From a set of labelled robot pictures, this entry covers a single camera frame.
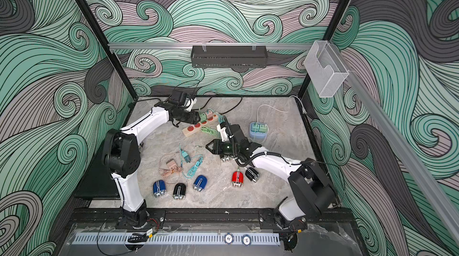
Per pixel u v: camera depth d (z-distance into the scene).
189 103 0.82
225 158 0.89
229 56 1.05
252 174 0.83
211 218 0.74
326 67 0.78
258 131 0.97
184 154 0.89
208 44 0.93
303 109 1.17
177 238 0.70
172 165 0.86
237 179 0.81
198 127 1.01
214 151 0.73
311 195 0.42
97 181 0.83
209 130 1.01
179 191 0.78
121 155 0.50
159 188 0.79
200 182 0.81
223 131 0.76
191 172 0.85
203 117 1.00
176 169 0.86
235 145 0.65
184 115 0.80
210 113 1.02
